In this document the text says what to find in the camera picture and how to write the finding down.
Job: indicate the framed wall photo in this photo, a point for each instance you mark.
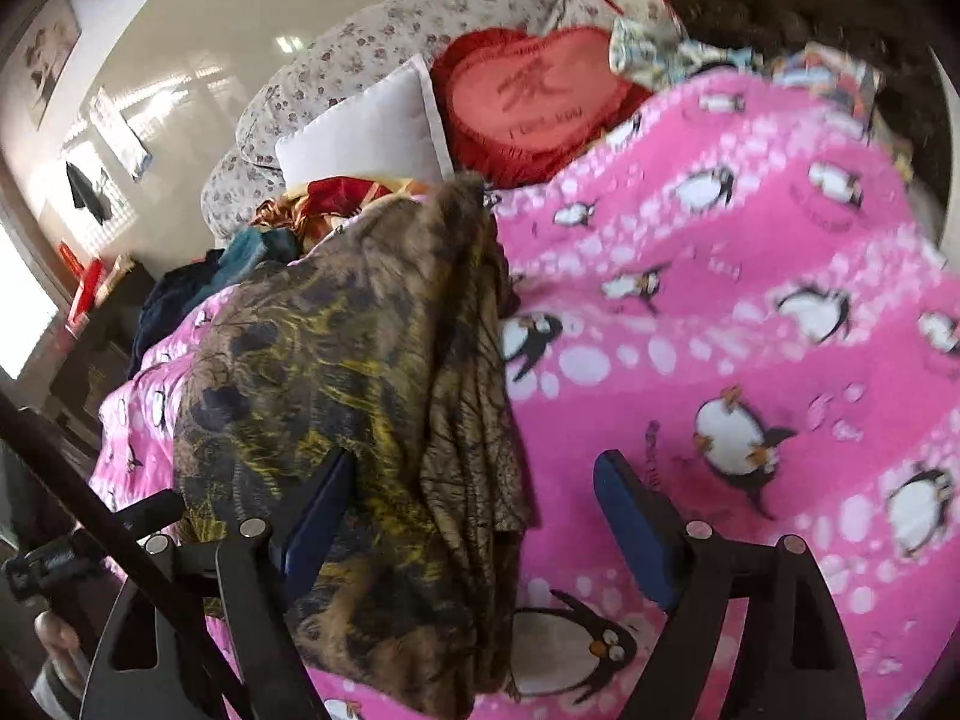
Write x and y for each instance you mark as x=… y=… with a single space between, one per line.
x=40 y=60

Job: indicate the dark wooden cabinet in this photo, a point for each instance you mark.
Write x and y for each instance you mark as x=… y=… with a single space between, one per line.
x=98 y=356

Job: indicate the red yellow blanket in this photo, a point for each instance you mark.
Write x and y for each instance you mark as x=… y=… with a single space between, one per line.
x=313 y=210

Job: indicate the red heart cushion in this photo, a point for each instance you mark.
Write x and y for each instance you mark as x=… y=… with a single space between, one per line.
x=518 y=108

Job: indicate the dark blue teal clothes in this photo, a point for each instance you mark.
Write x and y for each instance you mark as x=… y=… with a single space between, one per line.
x=179 y=291

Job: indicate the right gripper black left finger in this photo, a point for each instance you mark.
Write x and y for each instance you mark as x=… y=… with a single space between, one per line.
x=233 y=656

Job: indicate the left hand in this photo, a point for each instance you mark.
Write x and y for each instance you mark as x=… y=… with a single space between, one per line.
x=61 y=683

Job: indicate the dark wooden headboard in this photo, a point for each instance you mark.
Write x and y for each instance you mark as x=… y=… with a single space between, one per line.
x=894 y=36

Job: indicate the white square pillow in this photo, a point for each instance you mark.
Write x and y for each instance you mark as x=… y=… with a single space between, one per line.
x=392 y=130

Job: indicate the pink penguin blanket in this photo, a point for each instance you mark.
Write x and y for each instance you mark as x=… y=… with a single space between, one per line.
x=734 y=295

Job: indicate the floral quilt bundle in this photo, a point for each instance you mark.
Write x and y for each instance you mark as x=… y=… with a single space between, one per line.
x=361 y=50

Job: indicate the brown yellow patterned garment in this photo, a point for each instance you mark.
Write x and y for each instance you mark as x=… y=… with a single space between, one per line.
x=385 y=342

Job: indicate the red box on cabinet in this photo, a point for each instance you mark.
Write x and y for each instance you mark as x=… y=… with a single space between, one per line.
x=88 y=277

